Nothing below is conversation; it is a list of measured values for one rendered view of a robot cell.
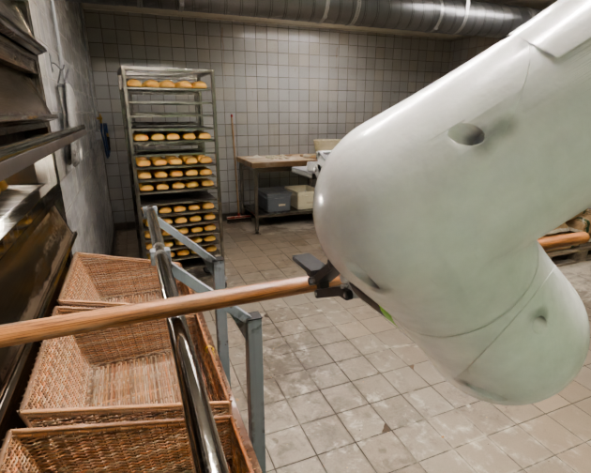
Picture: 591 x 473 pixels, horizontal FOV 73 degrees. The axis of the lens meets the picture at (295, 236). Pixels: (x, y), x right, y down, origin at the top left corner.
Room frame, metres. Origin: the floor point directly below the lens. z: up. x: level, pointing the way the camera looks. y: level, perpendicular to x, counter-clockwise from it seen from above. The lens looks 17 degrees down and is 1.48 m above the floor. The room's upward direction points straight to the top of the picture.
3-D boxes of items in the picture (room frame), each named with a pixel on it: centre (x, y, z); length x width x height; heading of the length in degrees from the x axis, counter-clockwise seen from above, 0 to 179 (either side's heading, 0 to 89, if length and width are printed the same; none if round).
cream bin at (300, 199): (5.53, -0.09, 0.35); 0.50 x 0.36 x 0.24; 23
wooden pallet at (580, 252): (4.25, -2.80, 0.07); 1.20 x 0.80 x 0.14; 112
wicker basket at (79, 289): (1.62, 0.72, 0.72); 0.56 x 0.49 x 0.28; 22
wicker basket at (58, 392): (1.07, 0.50, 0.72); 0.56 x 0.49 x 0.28; 23
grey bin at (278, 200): (5.38, 0.29, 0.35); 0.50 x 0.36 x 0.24; 22
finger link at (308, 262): (0.56, -0.02, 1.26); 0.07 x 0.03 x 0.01; 23
